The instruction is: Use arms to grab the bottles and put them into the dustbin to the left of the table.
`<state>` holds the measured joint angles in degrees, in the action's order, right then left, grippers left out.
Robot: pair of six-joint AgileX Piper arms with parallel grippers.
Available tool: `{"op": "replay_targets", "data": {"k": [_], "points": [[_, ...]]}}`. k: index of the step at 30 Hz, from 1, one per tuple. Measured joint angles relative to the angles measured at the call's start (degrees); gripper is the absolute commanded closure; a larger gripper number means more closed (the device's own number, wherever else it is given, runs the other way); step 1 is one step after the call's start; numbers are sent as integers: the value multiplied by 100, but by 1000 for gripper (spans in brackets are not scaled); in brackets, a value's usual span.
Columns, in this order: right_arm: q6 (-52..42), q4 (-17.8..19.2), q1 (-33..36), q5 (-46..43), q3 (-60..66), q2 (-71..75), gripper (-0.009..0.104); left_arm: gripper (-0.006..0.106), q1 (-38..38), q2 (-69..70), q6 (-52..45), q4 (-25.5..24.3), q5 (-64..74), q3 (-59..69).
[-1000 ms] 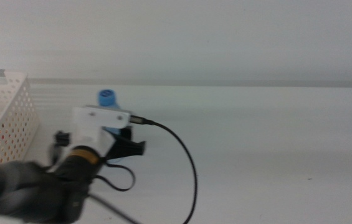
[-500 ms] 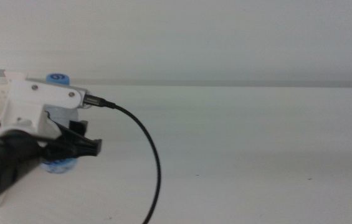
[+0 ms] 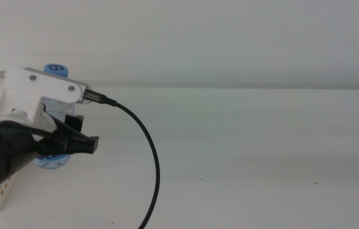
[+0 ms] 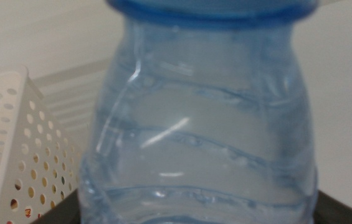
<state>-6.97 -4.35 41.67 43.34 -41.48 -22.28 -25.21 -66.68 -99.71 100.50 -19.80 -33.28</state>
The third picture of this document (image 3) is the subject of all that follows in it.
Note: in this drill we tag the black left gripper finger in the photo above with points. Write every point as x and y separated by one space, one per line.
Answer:
74 122

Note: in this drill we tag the clear water bottle blue cap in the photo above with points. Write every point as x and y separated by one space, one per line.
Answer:
53 162

